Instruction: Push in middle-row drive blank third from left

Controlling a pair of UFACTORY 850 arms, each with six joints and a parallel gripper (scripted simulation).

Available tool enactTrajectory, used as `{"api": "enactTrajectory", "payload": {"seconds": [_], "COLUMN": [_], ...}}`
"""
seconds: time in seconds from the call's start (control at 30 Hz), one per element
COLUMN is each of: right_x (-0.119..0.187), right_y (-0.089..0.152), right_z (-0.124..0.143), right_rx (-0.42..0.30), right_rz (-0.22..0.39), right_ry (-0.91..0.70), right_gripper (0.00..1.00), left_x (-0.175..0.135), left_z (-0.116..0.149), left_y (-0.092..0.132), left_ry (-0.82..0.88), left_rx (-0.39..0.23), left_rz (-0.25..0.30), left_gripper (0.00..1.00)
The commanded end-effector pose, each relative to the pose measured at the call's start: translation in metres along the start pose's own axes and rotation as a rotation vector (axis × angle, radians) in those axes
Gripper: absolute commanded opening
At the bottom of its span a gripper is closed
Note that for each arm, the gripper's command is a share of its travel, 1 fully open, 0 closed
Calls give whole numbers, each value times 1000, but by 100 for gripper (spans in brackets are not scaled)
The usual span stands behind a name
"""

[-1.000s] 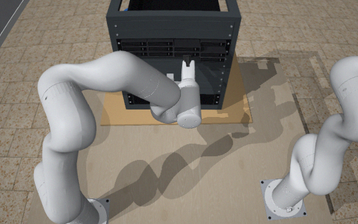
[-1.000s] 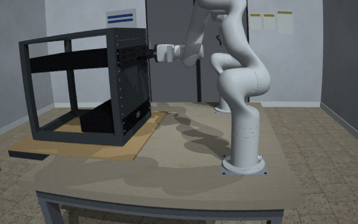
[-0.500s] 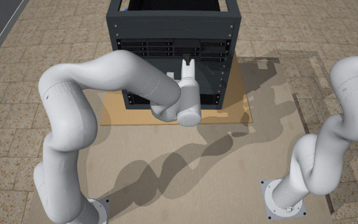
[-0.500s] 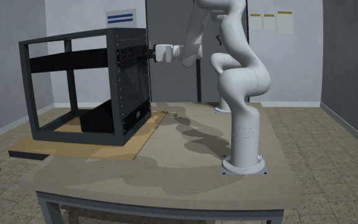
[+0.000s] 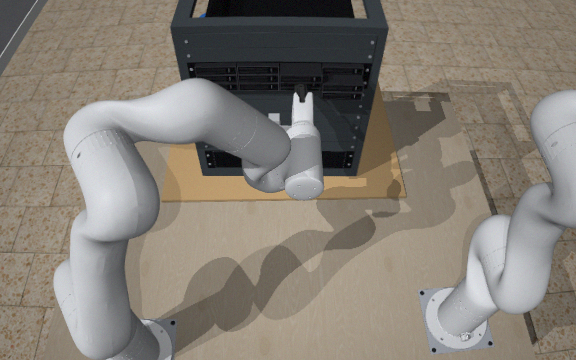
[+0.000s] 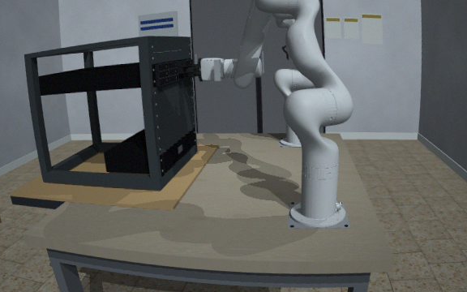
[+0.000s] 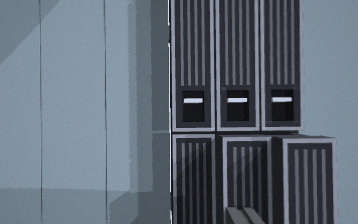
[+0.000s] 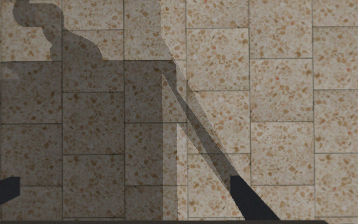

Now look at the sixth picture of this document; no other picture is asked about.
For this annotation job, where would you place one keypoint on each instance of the black metal rack frame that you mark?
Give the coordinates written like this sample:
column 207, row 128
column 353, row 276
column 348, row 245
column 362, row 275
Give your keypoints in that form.
column 169, row 116

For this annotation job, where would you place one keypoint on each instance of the tan flat board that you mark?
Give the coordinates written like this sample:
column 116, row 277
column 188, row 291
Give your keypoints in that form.
column 167, row 199

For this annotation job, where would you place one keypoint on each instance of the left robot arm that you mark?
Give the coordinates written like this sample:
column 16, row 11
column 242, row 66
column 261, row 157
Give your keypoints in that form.
column 305, row 111

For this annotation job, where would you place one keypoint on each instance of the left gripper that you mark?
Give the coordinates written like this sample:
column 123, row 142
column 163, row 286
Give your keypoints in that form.
column 207, row 69

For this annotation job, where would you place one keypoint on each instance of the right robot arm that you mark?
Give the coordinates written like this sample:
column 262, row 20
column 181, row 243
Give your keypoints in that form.
column 286, row 80

